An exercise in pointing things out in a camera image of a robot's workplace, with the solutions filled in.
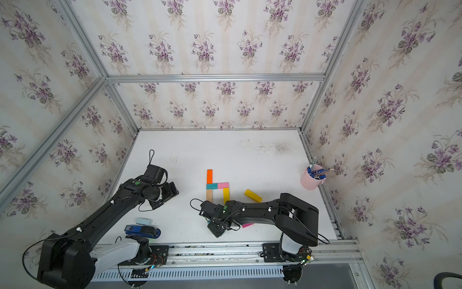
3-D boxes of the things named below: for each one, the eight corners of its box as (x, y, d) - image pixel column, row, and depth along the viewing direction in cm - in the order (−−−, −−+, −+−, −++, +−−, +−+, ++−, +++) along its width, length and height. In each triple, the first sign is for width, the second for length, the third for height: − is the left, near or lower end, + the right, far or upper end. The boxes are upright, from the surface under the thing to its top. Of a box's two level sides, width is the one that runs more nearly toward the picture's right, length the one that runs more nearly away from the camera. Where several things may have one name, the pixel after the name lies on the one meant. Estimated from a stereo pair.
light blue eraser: (136, 224, 83) (134, 222, 81) (138, 218, 84) (137, 216, 83) (150, 225, 82) (148, 224, 81) (152, 220, 84) (150, 218, 82)
